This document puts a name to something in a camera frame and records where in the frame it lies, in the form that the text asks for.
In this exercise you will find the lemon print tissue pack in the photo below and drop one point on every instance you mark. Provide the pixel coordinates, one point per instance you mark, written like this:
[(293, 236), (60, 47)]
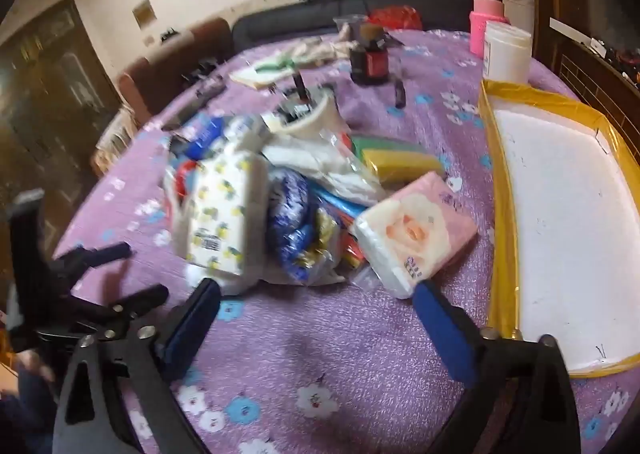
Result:
[(220, 214)]

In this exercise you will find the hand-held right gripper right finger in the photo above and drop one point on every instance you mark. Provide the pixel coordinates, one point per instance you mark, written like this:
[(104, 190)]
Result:
[(442, 329)]

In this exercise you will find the green white cloth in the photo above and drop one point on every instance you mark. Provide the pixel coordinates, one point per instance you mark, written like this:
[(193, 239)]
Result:
[(270, 72)]

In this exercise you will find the blue printed packet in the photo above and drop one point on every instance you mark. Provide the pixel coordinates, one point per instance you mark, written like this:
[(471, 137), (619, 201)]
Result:
[(205, 134)]

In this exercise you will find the black pen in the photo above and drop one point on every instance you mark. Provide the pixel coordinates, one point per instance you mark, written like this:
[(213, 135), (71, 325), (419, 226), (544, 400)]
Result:
[(399, 94)]

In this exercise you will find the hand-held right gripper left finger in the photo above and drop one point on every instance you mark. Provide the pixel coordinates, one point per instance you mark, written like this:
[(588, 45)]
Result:
[(187, 334)]

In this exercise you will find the clear plastic bag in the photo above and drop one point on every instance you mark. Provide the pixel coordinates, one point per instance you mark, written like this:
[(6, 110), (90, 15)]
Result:
[(310, 154)]

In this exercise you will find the colourful sponge pack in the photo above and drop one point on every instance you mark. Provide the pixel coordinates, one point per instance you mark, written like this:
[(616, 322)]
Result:
[(400, 162)]

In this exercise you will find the red plastic packet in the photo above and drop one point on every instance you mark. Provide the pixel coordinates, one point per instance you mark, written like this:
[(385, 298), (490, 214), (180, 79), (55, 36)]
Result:
[(182, 179)]

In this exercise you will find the dark red-label bottle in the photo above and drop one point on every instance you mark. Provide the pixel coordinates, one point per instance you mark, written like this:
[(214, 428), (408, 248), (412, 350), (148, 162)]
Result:
[(370, 67)]

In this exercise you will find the pink sleeved bottle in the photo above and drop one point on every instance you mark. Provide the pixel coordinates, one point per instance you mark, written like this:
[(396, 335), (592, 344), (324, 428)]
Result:
[(482, 19)]

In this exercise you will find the yellow-edged white foam box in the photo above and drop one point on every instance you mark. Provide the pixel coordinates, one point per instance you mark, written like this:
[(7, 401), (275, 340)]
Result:
[(560, 234)]

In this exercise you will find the pink tissue pack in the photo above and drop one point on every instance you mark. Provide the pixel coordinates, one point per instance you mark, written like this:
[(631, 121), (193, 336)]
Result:
[(415, 229)]

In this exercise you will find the dark wooden cabinet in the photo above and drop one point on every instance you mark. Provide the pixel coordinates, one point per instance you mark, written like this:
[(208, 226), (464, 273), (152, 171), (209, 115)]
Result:
[(50, 109)]

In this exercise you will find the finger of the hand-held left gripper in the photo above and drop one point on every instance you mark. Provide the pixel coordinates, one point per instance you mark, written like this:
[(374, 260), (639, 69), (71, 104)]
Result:
[(135, 301), (105, 254)]

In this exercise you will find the white plastic jar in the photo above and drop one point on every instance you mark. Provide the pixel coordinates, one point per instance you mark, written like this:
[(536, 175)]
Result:
[(507, 54)]

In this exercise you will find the person's left forearm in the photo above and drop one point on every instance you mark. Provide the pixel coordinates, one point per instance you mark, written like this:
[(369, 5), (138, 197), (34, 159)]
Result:
[(30, 409)]

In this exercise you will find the gold foil packet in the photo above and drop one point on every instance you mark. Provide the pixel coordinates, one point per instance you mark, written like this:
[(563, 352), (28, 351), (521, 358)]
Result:
[(327, 239)]

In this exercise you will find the wooden brick-pattern cabinet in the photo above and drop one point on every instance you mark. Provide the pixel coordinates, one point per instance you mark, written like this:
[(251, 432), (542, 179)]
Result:
[(590, 74)]

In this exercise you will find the brown armchair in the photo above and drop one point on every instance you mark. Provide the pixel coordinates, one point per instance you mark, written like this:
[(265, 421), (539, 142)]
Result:
[(150, 79)]

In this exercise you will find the blue white tissue bag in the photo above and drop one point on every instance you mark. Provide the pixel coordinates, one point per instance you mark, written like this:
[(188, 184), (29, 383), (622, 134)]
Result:
[(287, 214)]

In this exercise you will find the small wall plaque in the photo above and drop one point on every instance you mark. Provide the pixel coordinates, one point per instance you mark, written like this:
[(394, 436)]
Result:
[(143, 13)]

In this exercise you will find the red plastic bag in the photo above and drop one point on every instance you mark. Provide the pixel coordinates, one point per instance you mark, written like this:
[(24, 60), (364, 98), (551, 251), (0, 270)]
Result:
[(400, 17)]

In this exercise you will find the black sofa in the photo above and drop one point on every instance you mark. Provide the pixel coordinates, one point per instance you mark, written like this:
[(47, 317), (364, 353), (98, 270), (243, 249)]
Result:
[(280, 19)]

